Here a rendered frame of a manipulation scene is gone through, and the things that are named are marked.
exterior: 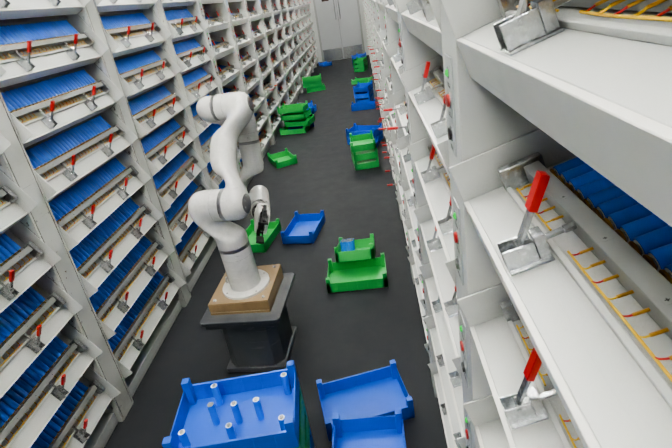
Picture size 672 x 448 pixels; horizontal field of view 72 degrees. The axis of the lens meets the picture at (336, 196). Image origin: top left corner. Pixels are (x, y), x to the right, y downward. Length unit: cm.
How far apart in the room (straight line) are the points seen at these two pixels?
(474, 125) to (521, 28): 21
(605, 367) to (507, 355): 30
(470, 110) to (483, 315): 29
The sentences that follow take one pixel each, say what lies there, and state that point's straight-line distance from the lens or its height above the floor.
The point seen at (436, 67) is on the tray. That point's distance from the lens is 126.
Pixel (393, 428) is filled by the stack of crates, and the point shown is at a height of 17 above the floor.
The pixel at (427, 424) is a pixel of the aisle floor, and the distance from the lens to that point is 175.
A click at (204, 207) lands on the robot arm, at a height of 72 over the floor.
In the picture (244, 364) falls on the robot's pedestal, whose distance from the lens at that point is 205.
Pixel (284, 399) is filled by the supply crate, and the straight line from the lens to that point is 133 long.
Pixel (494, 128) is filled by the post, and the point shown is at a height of 117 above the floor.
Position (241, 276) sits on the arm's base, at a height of 42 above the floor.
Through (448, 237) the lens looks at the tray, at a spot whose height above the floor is 89.
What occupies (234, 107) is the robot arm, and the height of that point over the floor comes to 102.
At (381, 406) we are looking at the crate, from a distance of 181.
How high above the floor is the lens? 134
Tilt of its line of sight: 23 degrees down
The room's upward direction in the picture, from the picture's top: 9 degrees counter-clockwise
